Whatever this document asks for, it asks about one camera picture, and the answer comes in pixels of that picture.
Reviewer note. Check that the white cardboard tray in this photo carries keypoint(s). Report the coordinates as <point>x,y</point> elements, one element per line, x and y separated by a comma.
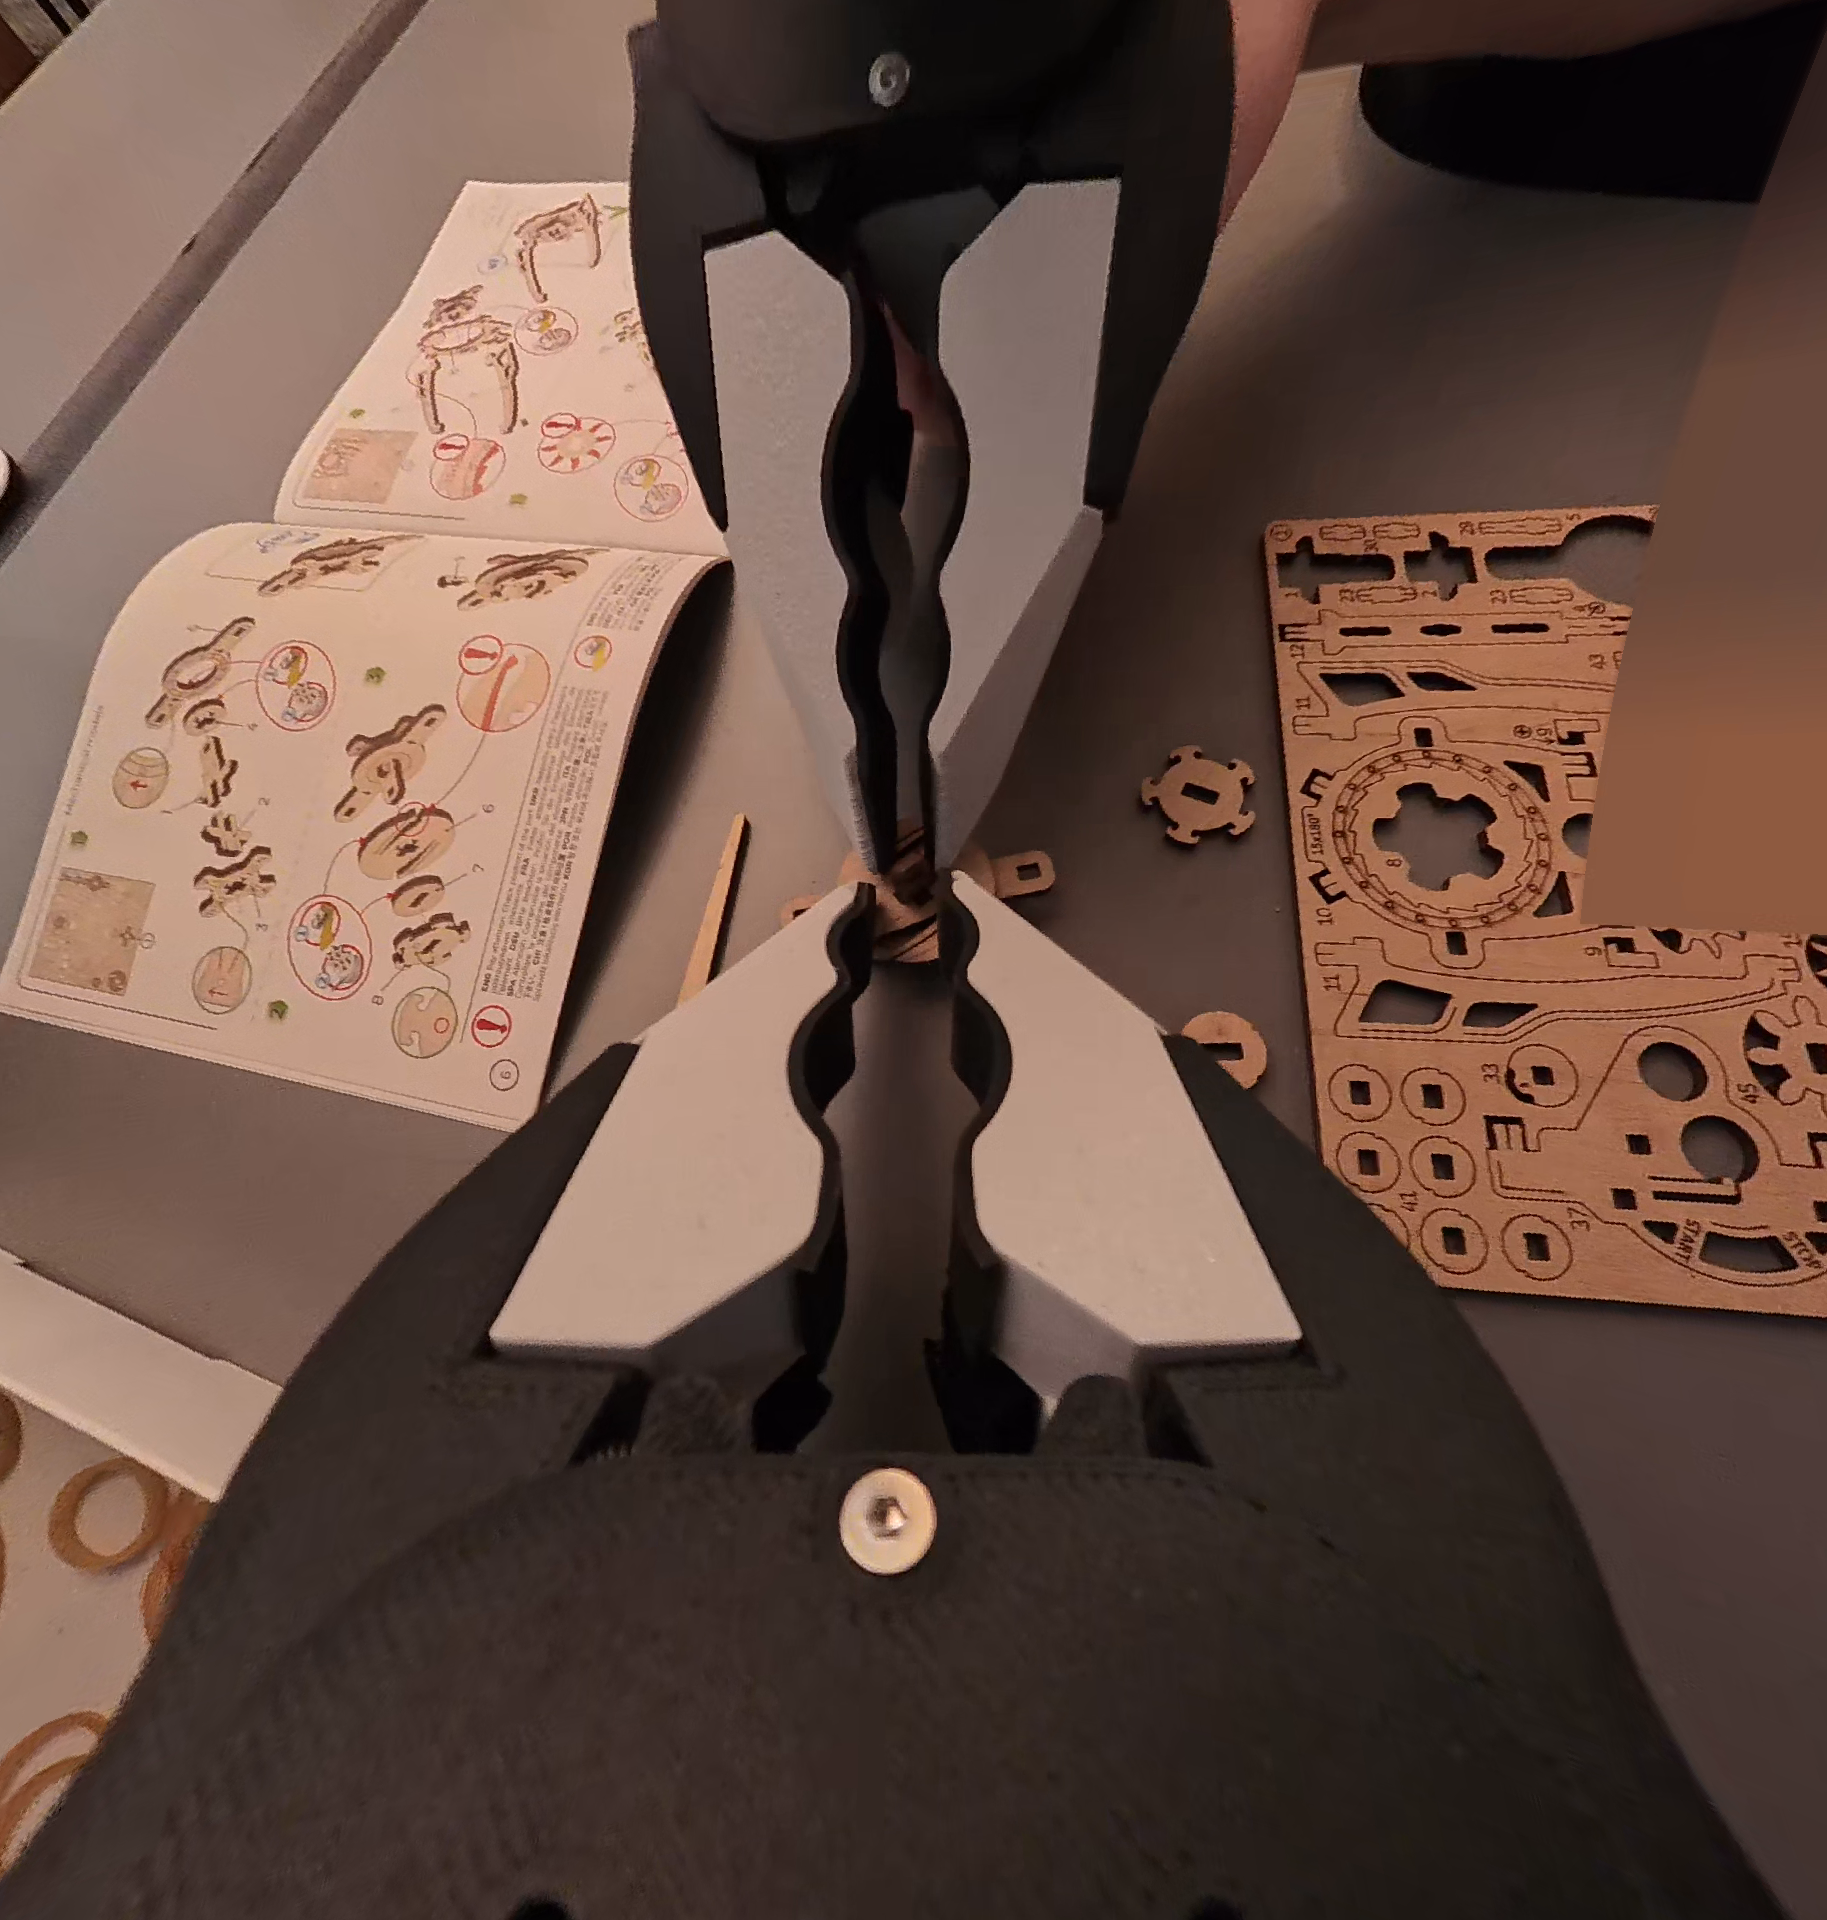
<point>89,1351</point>

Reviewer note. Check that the laser-cut wooden parts sheet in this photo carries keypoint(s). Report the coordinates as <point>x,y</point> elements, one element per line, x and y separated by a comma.
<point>1572,993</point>

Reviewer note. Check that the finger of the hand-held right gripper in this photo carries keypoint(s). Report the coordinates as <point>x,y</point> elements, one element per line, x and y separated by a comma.
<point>772,450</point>
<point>1032,450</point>

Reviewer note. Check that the small notched wooden gear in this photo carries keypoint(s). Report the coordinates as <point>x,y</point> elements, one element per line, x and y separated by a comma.
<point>1165,780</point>

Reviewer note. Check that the wooden gear assembly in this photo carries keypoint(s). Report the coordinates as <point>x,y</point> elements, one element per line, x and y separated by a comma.
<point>898,926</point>

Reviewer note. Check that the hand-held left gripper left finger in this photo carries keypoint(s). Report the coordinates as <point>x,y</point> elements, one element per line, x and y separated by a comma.
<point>672,1201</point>

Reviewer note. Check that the round slotted wooden washer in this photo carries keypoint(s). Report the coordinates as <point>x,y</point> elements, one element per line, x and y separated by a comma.
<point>1198,1032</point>

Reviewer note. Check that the pile of tan rubber bands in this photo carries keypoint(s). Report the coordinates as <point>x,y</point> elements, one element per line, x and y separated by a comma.
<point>89,1515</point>

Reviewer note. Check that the model instruction booklet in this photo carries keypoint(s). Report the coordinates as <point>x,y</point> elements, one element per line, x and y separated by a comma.
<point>402,900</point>

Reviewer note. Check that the thin wooden stick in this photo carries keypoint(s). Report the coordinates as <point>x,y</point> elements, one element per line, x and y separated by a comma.
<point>711,915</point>

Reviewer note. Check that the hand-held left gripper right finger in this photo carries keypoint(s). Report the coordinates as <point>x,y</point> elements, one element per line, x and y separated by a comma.
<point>1123,1201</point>

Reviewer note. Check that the person's right forearm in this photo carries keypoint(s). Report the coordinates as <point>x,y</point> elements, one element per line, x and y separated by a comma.
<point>1272,45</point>

